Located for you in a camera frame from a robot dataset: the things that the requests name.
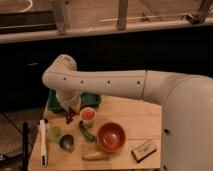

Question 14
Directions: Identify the white cup with orange content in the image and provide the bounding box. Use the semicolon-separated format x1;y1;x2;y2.
80;107;96;126

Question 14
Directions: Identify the green plastic tray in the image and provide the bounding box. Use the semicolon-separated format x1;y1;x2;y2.
47;90;101;113

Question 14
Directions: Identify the green lime cup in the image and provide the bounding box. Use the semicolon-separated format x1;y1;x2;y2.
47;126;61;143

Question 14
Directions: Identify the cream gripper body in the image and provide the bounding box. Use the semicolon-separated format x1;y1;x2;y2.
60;98;80;111

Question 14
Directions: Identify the yellow banana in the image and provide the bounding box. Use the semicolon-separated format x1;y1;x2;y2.
82;151;109;160

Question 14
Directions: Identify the wooden table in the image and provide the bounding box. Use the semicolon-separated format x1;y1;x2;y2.
28;96;161;171

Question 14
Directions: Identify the bunch of dark grapes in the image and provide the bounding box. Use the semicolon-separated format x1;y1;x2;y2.
65;107;76;124

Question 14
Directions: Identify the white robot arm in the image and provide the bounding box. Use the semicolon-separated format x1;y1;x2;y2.
42;54;213;171

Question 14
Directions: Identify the black pole stand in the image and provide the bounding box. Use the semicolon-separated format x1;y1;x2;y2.
22;122;29;171

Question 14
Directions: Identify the wooden block eraser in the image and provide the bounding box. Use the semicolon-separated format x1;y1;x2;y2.
131;140;157;163

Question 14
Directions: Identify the green chili pepper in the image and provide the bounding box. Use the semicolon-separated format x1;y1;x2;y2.
79;120;96;142

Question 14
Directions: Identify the small metal cup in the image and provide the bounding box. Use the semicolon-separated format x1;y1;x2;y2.
59;135;74;152

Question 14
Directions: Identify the red bowl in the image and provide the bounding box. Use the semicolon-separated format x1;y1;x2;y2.
96;122;126;153

